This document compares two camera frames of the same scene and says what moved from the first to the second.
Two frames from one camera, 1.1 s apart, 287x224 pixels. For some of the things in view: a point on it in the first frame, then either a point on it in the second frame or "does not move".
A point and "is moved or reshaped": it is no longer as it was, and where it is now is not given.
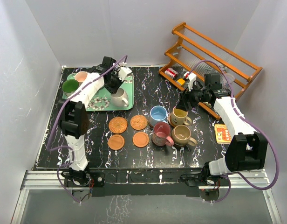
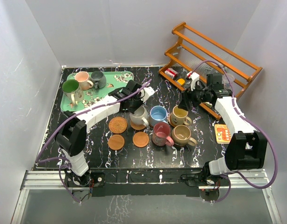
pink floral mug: (160, 134) does not move
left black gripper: (113, 90) to (132, 110)
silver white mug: (120, 99) is moved or reshaped
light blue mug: (158, 114) does not move
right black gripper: (185, 97) does not move
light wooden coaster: (116, 142) does not move
